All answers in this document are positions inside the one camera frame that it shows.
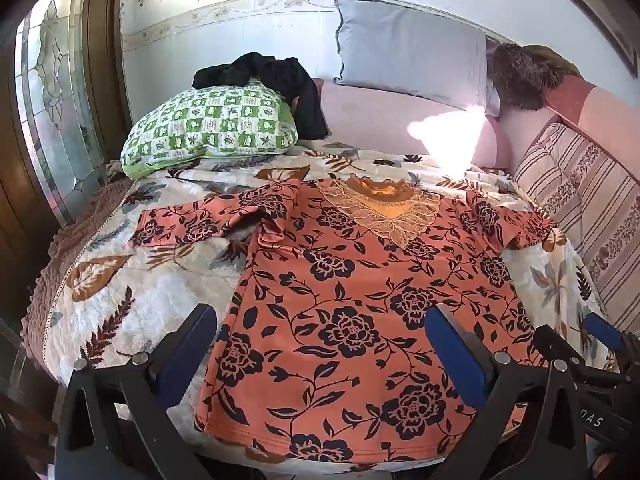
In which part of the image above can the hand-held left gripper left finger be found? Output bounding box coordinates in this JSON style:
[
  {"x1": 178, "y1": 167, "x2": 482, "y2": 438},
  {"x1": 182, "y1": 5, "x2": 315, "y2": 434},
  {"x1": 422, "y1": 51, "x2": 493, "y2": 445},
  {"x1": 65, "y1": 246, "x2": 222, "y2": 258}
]
[{"x1": 54, "y1": 302, "x2": 218, "y2": 480}]

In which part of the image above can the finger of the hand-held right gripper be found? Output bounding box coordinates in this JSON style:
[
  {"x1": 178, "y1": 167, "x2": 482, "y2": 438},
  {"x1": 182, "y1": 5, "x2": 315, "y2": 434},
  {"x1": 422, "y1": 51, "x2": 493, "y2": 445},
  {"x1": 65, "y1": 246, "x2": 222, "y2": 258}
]
[
  {"x1": 585, "y1": 312, "x2": 640, "y2": 376},
  {"x1": 532, "y1": 325, "x2": 621, "y2": 386}
]

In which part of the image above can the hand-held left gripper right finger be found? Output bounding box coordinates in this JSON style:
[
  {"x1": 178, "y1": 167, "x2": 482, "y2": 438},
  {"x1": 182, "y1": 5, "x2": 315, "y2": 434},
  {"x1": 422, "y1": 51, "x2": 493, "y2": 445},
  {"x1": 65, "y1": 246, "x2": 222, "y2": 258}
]
[{"x1": 425, "y1": 305, "x2": 596, "y2": 480}]

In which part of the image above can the orange floral shirt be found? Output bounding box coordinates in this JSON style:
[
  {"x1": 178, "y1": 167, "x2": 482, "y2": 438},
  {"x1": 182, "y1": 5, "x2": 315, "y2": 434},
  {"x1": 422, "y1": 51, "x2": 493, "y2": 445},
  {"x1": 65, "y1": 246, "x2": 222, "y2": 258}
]
[{"x1": 129, "y1": 174, "x2": 558, "y2": 463}]

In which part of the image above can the cream leaf-print blanket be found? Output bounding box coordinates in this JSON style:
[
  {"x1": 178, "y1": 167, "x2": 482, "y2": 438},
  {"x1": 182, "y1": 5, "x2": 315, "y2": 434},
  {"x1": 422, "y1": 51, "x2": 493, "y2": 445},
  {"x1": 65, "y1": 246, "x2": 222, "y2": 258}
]
[{"x1": 42, "y1": 140, "x2": 623, "y2": 473}]

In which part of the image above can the pink striped floral cushion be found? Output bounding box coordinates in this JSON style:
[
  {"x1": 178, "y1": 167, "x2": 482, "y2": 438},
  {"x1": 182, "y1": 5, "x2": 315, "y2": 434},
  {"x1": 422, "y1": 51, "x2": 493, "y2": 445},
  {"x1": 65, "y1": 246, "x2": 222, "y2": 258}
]
[{"x1": 514, "y1": 122, "x2": 640, "y2": 342}]

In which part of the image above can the brown quilted bedcover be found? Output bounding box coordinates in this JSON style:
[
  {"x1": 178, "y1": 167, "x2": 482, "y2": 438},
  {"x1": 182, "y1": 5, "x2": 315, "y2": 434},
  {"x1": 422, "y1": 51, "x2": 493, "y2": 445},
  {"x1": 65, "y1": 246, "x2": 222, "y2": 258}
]
[{"x1": 20, "y1": 175, "x2": 146, "y2": 376}]

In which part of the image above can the pink padded headboard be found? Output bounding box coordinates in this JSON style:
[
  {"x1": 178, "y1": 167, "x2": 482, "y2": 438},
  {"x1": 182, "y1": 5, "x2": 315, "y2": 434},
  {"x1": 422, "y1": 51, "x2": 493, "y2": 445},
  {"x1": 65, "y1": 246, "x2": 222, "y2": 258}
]
[{"x1": 500, "y1": 76, "x2": 640, "y2": 173}]

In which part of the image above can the green checkered pillow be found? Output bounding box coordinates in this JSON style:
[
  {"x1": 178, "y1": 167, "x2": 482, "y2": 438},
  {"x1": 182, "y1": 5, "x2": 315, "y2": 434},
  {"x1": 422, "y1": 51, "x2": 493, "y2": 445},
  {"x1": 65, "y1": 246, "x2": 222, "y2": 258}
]
[{"x1": 121, "y1": 79, "x2": 299, "y2": 180}]

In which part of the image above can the pink bolster pillow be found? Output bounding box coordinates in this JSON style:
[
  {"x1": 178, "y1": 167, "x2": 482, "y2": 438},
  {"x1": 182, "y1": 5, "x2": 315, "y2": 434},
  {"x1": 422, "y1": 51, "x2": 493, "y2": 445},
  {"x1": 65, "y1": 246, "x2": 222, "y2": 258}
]
[{"x1": 312, "y1": 79, "x2": 512, "y2": 170}]

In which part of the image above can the brown furry cushion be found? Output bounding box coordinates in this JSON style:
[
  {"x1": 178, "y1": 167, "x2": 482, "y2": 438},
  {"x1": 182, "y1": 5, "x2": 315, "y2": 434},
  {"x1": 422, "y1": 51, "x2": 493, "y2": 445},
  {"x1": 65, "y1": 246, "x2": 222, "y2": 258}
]
[{"x1": 486, "y1": 42, "x2": 583, "y2": 112}]

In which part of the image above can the stained glass door panel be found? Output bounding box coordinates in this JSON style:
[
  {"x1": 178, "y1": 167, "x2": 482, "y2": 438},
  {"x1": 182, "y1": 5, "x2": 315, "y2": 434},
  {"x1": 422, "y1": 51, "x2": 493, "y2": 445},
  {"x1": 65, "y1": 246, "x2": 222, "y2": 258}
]
[{"x1": 14, "y1": 0, "x2": 108, "y2": 226}]

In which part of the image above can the black garment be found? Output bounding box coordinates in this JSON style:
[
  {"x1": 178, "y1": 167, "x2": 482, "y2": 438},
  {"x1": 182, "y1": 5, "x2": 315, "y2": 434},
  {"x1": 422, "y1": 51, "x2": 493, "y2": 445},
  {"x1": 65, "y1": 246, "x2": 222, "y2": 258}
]
[{"x1": 192, "y1": 52, "x2": 330, "y2": 141}]

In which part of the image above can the grey-blue pillow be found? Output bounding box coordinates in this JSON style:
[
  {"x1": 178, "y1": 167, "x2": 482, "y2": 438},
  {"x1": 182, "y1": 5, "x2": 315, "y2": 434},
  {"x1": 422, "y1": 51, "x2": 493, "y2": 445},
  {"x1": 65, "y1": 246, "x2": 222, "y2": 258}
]
[{"x1": 334, "y1": 0, "x2": 501, "y2": 117}]

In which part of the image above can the dark wooden door frame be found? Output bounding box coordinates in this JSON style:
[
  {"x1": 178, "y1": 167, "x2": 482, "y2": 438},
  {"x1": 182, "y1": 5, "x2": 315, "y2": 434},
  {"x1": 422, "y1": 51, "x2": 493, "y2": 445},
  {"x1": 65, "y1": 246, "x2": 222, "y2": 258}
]
[{"x1": 0, "y1": 0, "x2": 132, "y2": 311}]

